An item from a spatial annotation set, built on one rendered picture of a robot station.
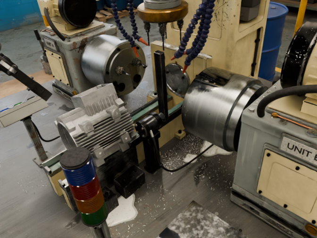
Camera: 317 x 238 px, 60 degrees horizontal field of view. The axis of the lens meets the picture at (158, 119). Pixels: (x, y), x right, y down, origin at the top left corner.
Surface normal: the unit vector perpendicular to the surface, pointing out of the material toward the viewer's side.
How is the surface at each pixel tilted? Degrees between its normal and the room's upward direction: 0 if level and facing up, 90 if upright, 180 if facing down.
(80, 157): 0
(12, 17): 90
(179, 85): 90
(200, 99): 51
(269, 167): 90
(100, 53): 40
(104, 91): 67
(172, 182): 0
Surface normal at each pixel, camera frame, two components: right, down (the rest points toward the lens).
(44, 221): -0.07, -0.81
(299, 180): -0.69, 0.47
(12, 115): 0.61, -0.04
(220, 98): -0.50, -0.33
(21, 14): 0.62, 0.43
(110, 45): -0.27, -0.64
